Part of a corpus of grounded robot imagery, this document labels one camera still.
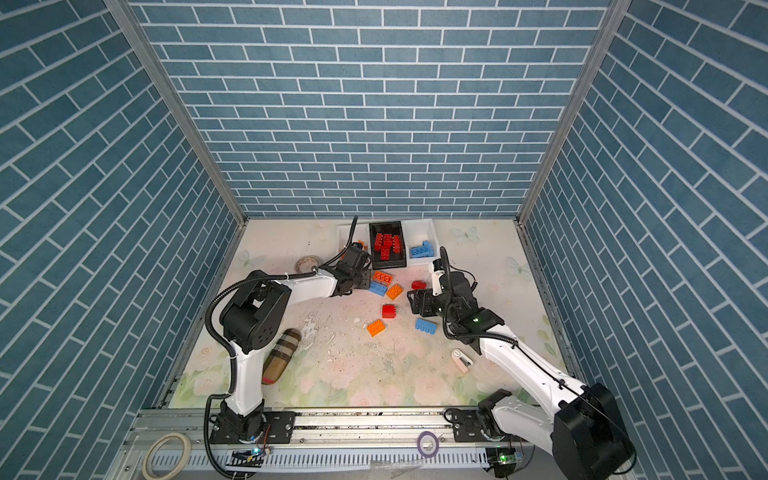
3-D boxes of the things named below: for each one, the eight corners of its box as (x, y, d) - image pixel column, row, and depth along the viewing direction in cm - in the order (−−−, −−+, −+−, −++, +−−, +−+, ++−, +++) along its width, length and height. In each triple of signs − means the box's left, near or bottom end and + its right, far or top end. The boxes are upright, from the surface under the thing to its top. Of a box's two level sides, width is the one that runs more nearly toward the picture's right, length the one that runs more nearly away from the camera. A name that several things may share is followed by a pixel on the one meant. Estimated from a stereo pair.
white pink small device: (465, 375, 85) (466, 372, 82) (446, 357, 88) (448, 353, 86) (473, 365, 86) (475, 362, 84) (455, 348, 89) (456, 345, 87)
